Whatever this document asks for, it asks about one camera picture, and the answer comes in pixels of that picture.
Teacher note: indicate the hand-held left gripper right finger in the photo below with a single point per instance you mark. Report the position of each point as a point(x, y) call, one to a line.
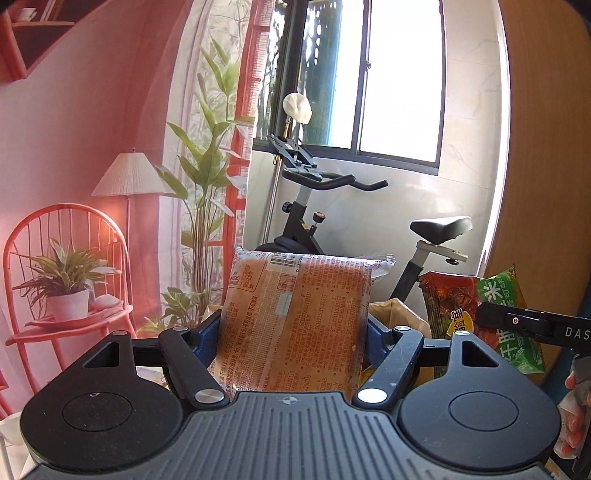
point(376, 332)

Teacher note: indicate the dark framed window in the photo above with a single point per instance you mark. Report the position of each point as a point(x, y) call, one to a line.
point(369, 83)

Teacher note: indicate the red and green snack packet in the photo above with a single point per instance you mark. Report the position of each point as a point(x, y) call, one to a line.
point(503, 355)

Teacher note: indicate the wooden board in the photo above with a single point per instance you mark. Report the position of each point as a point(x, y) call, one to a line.
point(549, 161)

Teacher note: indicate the white hanging cloth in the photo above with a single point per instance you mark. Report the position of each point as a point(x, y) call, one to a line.
point(298, 107)

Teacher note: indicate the plastic-lined cardboard box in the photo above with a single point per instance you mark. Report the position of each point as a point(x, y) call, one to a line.
point(401, 316)

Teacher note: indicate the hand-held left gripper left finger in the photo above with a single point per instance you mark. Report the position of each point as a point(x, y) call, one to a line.
point(207, 341)

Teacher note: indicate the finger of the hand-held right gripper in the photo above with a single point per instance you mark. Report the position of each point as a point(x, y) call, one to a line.
point(512, 321)

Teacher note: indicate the orange clear snack packet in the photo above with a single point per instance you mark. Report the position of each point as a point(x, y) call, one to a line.
point(295, 323)

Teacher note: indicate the black exercise bike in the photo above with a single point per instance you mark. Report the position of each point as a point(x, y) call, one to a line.
point(300, 221)

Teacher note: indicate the printed room backdrop cloth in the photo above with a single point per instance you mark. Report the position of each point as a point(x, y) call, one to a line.
point(115, 138)

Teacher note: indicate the person's right hand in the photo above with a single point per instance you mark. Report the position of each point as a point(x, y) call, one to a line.
point(581, 424)

